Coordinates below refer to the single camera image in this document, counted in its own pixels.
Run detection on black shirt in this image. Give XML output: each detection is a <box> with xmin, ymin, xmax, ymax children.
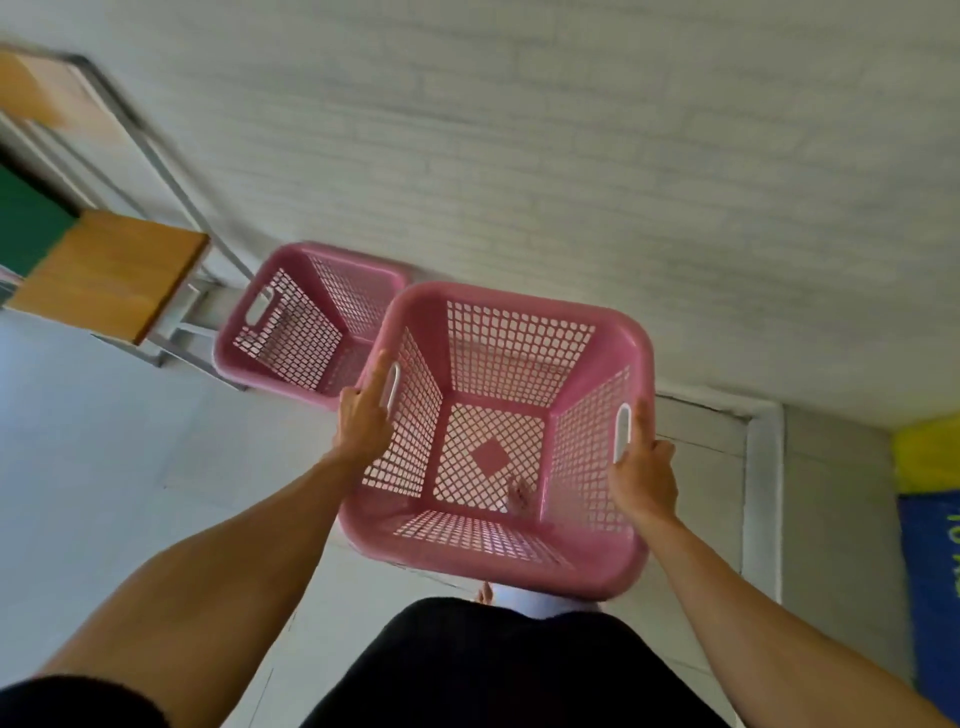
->
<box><xmin>0</xmin><ymin>597</ymin><xmax>733</xmax><ymax>728</ymax></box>

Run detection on wooden table with metal frame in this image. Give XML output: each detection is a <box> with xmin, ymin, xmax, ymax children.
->
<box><xmin>0</xmin><ymin>43</ymin><xmax>260</xmax><ymax>286</ymax></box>

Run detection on wooden chair with metal frame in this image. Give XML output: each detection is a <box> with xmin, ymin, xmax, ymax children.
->
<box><xmin>3</xmin><ymin>208</ymin><xmax>256</xmax><ymax>393</ymax></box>

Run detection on pink plastic laundry basket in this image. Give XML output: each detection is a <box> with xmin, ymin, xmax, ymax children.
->
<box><xmin>212</xmin><ymin>241</ymin><xmax>415</xmax><ymax>412</ymax></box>
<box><xmin>335</xmin><ymin>281</ymin><xmax>658</xmax><ymax>603</ymax></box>

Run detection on blue label strip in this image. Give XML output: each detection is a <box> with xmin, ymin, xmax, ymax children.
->
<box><xmin>896</xmin><ymin>491</ymin><xmax>960</xmax><ymax>723</ymax></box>

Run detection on person's right hand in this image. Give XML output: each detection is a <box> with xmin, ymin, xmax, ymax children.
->
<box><xmin>605</xmin><ymin>401</ymin><xmax>680</xmax><ymax>526</ymax></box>

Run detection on green board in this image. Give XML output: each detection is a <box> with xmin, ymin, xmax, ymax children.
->
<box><xmin>0</xmin><ymin>161</ymin><xmax>80</xmax><ymax>280</ymax></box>

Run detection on light grey trousers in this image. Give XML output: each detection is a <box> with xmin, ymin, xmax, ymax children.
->
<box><xmin>491</xmin><ymin>583</ymin><xmax>605</xmax><ymax>622</ymax></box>

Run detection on person's left forearm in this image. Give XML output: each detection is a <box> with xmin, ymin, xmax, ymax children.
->
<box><xmin>37</xmin><ymin>446</ymin><xmax>369</xmax><ymax>706</ymax></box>

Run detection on person's right forearm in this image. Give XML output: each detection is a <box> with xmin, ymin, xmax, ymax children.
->
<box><xmin>637</xmin><ymin>513</ymin><xmax>954</xmax><ymax>728</ymax></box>

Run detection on person's left hand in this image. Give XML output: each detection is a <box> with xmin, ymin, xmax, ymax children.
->
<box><xmin>333</xmin><ymin>348</ymin><xmax>399</xmax><ymax>466</ymax></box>

